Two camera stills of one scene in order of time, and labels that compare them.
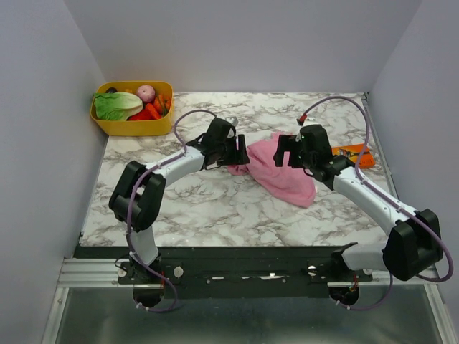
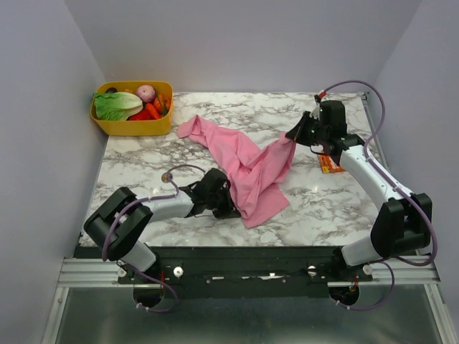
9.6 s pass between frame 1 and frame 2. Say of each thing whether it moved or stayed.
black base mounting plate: stayed
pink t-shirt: moved
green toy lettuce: stayed
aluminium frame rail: stayed
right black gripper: moved
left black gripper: moved
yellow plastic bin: stayed
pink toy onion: stayed
